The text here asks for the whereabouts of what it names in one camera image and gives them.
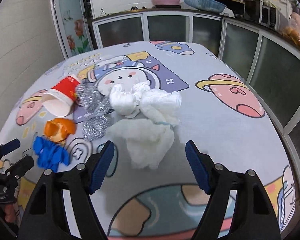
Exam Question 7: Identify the bag of bread buns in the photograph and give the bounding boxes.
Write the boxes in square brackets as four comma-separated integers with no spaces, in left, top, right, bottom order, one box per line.
[282,18,300,48]

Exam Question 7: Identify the silver steel wool scrubber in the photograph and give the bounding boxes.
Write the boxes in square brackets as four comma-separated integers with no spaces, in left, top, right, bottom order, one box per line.
[76,84,111,116]

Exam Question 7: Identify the floral glass door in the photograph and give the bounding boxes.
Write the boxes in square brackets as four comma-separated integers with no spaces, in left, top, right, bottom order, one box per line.
[52,0,93,58]

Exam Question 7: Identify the cartoon print tablecloth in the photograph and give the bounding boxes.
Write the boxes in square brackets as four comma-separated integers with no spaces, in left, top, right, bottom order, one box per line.
[0,41,295,239]

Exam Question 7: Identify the red white paper cup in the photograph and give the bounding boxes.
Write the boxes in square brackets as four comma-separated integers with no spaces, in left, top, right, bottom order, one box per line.
[42,75,81,117]

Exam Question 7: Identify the person's left hand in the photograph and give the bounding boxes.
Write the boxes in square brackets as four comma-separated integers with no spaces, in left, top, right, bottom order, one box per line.
[0,204,17,223]

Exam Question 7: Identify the white tissue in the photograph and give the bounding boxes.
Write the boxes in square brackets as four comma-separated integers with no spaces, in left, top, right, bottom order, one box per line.
[106,82,182,170]

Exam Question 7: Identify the blue plastic basket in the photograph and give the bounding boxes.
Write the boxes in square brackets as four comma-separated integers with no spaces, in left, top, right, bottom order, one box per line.
[184,0,226,14]

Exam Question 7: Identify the pink thermos left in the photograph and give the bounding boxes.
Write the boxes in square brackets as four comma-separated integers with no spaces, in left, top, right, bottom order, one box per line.
[289,12,300,30]

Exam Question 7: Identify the blue rubber glove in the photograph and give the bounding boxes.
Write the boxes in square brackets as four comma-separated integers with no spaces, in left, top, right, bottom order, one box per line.
[32,136,70,173]

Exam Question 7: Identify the microwave oven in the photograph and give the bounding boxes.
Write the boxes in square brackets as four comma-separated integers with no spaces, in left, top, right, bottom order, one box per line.
[244,0,288,31]

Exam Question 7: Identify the orange peel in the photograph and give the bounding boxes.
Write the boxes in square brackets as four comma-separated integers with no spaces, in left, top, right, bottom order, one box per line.
[44,118,76,143]

